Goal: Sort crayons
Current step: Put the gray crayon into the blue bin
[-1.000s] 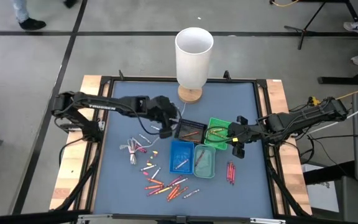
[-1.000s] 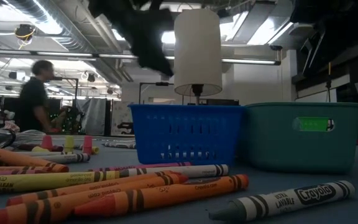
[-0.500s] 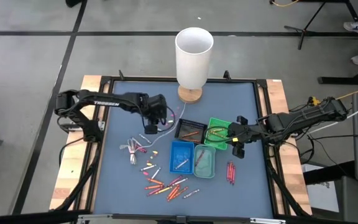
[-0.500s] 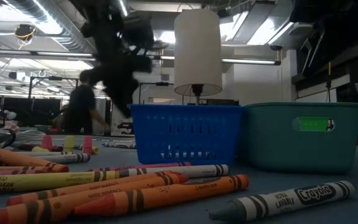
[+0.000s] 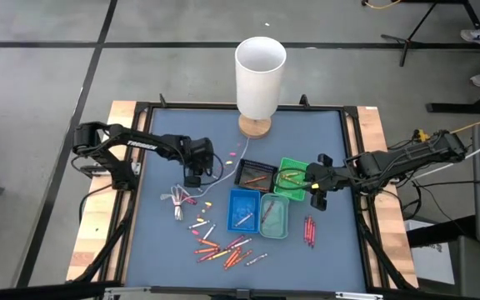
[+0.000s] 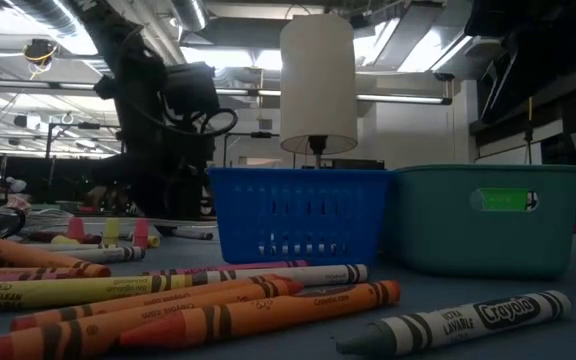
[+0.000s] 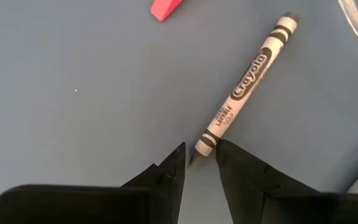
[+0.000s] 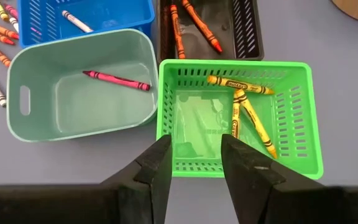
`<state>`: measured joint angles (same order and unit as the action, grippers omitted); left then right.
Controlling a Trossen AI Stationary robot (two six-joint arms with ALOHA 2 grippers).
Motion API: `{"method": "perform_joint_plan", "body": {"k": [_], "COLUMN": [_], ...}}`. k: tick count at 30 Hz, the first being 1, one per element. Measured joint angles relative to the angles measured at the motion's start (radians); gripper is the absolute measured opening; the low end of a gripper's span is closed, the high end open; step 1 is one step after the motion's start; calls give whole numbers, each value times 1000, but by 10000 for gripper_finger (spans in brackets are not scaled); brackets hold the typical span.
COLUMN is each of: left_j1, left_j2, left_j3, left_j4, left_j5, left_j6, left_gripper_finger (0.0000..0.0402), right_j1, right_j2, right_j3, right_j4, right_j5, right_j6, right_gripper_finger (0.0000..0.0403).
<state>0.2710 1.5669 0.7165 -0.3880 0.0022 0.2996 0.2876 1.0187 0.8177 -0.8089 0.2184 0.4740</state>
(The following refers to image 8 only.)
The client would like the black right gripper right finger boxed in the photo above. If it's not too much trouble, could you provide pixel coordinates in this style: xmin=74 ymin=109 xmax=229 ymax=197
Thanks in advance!
xmin=221 ymin=134 xmax=358 ymax=224

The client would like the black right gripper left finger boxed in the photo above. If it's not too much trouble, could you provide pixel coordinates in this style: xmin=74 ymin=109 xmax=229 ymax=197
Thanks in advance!
xmin=0 ymin=134 xmax=173 ymax=224

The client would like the teal plastic bin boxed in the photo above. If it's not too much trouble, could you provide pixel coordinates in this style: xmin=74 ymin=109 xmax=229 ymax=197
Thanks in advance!
xmin=6 ymin=28 xmax=160 ymax=143

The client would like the pink crayon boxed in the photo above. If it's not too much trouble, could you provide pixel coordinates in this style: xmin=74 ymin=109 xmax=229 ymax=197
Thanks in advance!
xmin=82 ymin=70 xmax=152 ymax=92
xmin=4 ymin=3 xmax=19 ymax=20

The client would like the blue slotted plastic basket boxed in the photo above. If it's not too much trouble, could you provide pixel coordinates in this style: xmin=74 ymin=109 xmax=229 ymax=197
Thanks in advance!
xmin=17 ymin=0 xmax=156 ymax=50

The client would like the green slotted plastic basket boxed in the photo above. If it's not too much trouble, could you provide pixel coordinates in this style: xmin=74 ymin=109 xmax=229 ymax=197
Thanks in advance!
xmin=156 ymin=58 xmax=324 ymax=180

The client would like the black slotted plastic basket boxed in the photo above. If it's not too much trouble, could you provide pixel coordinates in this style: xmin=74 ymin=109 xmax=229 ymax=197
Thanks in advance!
xmin=155 ymin=0 xmax=265 ymax=63

